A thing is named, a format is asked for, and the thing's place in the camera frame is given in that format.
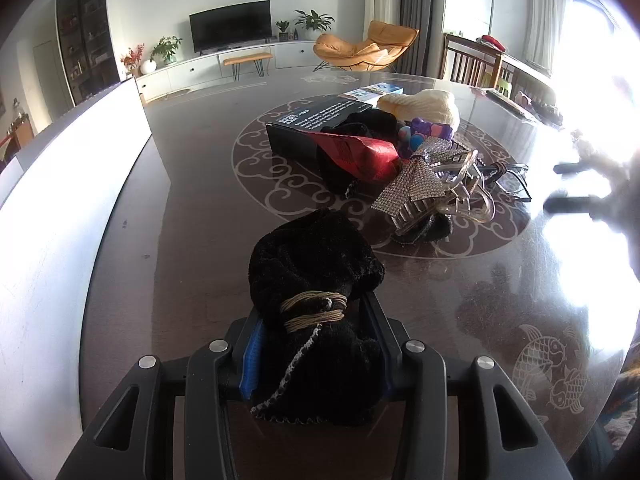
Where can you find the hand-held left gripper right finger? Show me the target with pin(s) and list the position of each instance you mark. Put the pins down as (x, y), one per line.
(395, 340)

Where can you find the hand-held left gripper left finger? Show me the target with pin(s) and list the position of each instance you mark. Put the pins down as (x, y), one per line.
(252, 360)

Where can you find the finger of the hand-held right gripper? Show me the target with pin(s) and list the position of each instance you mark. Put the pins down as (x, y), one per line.
(570, 205)
(575, 168)

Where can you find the black fluffy cloth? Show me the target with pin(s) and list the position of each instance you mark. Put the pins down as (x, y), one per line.
(370, 122)

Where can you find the blue and white cream box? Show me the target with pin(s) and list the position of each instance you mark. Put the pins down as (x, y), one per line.
(372, 91)

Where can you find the black cardboard box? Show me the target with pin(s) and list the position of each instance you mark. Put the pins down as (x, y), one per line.
(300, 135)

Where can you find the white storage box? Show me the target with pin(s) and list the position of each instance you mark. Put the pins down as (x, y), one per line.
(60, 235)

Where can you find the dark round patterned desktop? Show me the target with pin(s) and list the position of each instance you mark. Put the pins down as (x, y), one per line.
(200, 210)

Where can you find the black eyeglasses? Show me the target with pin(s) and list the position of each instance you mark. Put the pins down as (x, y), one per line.
(505, 177)

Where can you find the clear plastic hair claw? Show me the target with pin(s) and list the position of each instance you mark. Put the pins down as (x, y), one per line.
(470, 205)

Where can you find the dark remote control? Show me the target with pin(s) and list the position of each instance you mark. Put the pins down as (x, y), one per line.
(500, 94)

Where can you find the small black fluffy scrunchie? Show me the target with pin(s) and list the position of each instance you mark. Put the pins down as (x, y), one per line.
(435, 230)

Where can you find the wooden chair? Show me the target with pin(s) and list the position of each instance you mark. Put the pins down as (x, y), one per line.
(470, 65)

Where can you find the red item on chair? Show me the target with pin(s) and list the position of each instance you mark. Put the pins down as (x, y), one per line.
(492, 42)

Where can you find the rhinestone bow hair claw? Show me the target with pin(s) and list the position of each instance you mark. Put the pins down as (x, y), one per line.
(405, 190)

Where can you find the purple plastic toy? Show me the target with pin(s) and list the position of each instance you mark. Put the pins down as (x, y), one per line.
(425, 127)

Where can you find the white knit hat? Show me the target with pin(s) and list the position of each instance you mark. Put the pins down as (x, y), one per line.
(425, 105)

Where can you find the white sheer curtain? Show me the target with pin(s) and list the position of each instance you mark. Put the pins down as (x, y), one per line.
(542, 5)

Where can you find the red foil packet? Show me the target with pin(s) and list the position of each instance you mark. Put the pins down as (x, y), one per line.
(365, 155)

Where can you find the orange lounge chair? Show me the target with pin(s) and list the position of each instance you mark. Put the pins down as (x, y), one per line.
(360, 50)

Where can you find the white television cabinet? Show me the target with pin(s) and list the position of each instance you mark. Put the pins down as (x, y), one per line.
(190, 67)

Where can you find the large leafy potted plant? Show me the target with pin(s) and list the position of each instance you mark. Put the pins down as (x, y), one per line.
(314, 21)

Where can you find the orange-topped bench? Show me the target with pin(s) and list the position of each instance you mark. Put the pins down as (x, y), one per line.
(247, 57)

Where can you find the red flowers in white vase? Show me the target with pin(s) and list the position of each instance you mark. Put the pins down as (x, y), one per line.
(148, 66)

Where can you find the bushy green potted plant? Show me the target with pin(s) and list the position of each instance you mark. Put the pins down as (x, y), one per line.
(167, 47)

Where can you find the small green potted plant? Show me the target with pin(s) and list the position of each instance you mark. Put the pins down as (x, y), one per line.
(283, 27)

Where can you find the black television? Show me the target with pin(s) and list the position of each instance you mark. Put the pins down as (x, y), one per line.
(230, 27)

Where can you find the dark glass display cabinet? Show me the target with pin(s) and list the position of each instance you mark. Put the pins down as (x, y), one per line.
(85, 35)

